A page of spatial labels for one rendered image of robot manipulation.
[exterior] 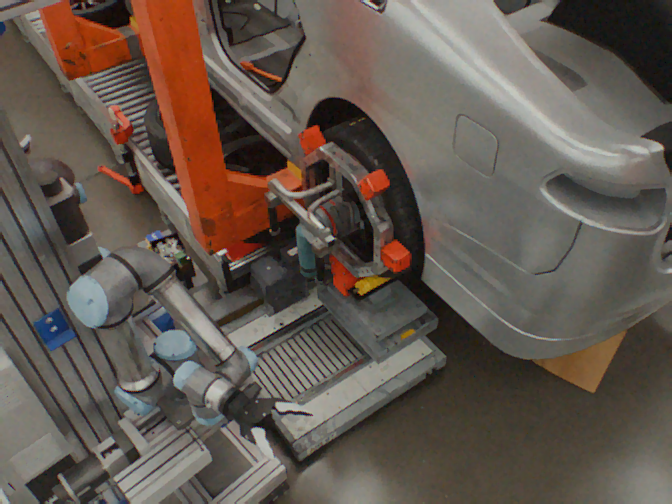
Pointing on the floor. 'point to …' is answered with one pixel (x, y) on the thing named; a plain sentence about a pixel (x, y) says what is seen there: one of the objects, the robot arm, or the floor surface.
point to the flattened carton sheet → (584, 363)
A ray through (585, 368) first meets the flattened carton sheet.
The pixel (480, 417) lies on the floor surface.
